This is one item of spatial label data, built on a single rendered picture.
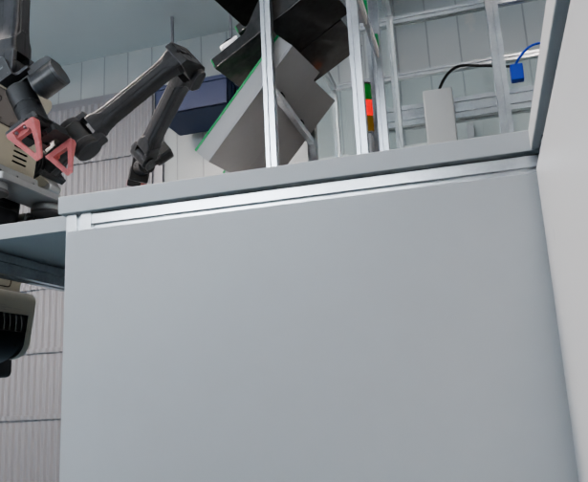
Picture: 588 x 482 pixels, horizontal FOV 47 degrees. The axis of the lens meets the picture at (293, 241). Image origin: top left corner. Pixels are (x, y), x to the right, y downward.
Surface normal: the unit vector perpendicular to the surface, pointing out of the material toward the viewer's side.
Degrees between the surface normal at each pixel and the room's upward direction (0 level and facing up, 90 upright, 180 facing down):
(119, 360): 90
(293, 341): 90
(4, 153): 98
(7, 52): 90
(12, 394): 90
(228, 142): 135
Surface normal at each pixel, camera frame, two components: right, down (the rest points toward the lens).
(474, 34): -0.29, -0.20
